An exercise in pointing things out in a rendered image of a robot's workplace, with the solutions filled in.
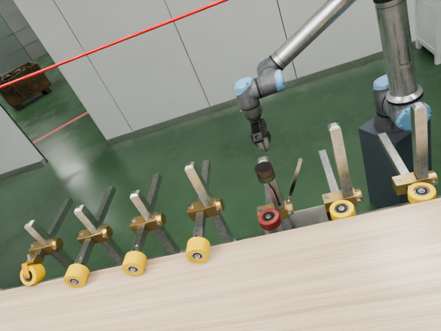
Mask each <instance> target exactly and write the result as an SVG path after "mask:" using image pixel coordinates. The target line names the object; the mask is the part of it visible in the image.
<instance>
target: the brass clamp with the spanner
mask: <svg viewBox="0 0 441 331"><path fill-rule="evenodd" d="M284 206H285V208H284V209H280V210H278V212H279V214H280V217H281V219H282V220H283V219H289V218H290V216H291V215H294V214H295V212H294V208H293V204H292V202H286V200H284ZM259 207H262V208H263V210H266V209H269V208H273V209H275V207H274V204H267V205H264V206H259ZM259 207H257V216H259V214H260V212H258V208H259Z"/></svg>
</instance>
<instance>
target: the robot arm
mask: <svg viewBox="0 0 441 331"><path fill-rule="evenodd" d="M355 1H356V0H327V1H326V2H325V3H324V4H323V5H322V6H321V7H320V8H319V9H318V10H317V11H316V12H315V13H314V14H313V15H312V16H311V17H310V18H309V19H308V20H307V21H306V22H305V23H304V24H302V25H301V26H300V27H299V28H298V29H297V30H296V31H295V32H294V33H293V34H292V35H291V36H290V37H289V38H288V39H287V40H286V41H285V42H284V43H283V44H282V45H281V46H280V47H279V48H278V49H277V50H276V51H275V52H274V53H273V54H271V55H270V56H269V57H268V58H265V59H262V60H261V61H260V62H259V63H258V65H257V75H258V77H257V78H255V79H252V78H251V77H244V78H242V79H240V80H239V81H237V82H236V83H235V85H234V91H235V95H236V97H237V99H238V102H239V104H240V108H241V110H240V111H241V112H243V116H244V117H245V118H247V120H249V121H250V129H251V133H252V135H251V139H252V141H253V143H254V144H255V145H256V146H257V147H259V148H260V149H261V150H263V151H265V152H267V151H268V149H269V146H270V138H271V137H270V132H269V131H268V130H266V129H267V126H266V122H265V120H264V118H260V117H261V115H262V114H261V113H262V111H263V110H262V107H261V104H260V101H259V99H261V98H263V97H267V96H268V95H272V94H274V93H278V92H281V91H283V90H285V88H286V86H285V81H284V77H283V74H282V70H283V69H284V68H285V67H286V66H287V65H288V64H289V63H290V62H291V61H292V60H293V59H294V58H296V57H297V56H298V55H299V54H300V53H301V52H302V51H303V50H304V49H305V48H307V47H308V46H309V45H310V44H311V43H312V42H313V41H314V40H315V39H316V38H317V37H318V36H319V35H320V34H321V33H322V32H323V31H324V30H325V29H326V28H328V27H329V26H330V25H331V24H332V23H333V22H334V21H335V20H336V19H337V18H338V17H340V15H342V14H343V13H344V12H345V11H346V10H347V9H348V8H349V7H350V6H351V5H352V4H353V3H354V2H355ZM373 3H374V5H375V12H376V16H377V23H378V27H379V34H380V38H381V45H382V50H383V56H384V61H385V68H386V72H387V74H386V75H383V76H381V77H379V78H377V79H376V80H375V81H374V83H373V91H374V97H375V107H376V115H375V119H374V121H373V125H374V128H375V129H376V130H377V131H378V132H380V133H386V134H396V133H401V132H403V131H411V112H410V105H412V104H414V103H417V102H423V104H424V105H425V106H426V107H427V121H429V119H430V117H431V108H430V106H429V105H428V104H426V103H425V101H424V96H423V88H422V87H421V86H420V85H418V84H417V80H416V74H415V64H414V58H413V48H412V42H411V32H410V22H409V16H408V6H407V1H406V0H373ZM262 142H264V145H265V147H266V148H265V147H264V146H263V144H262Z"/></svg>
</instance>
